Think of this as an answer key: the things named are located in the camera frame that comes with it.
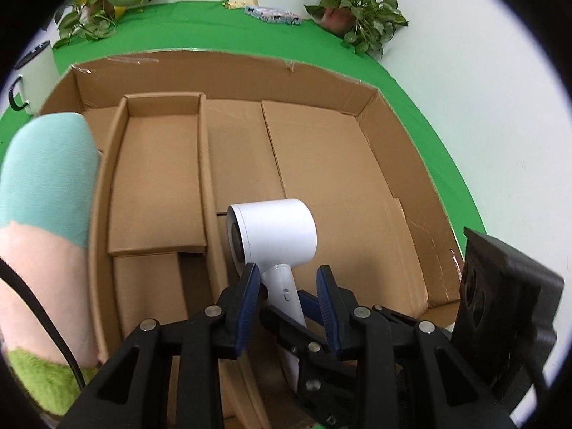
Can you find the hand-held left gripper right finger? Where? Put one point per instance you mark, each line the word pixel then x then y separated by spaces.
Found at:
pixel 328 313

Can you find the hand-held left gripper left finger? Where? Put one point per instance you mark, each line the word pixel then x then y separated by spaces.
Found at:
pixel 243 313

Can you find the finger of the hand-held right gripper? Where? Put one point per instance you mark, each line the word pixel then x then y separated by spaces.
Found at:
pixel 309 304
pixel 290 333

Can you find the white hair dryer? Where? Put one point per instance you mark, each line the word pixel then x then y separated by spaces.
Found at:
pixel 277 228

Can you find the large cardboard box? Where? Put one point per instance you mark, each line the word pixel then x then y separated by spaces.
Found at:
pixel 335 178

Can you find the teal pink green plush toy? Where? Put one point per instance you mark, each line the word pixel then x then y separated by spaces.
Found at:
pixel 44 178

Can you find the patterned flat packet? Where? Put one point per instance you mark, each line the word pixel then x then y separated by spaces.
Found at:
pixel 272 14

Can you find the potted green plant pink pot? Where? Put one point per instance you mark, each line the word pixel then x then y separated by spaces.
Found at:
pixel 353 0

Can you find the yellow paper item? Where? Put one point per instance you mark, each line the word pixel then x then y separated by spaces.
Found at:
pixel 237 4

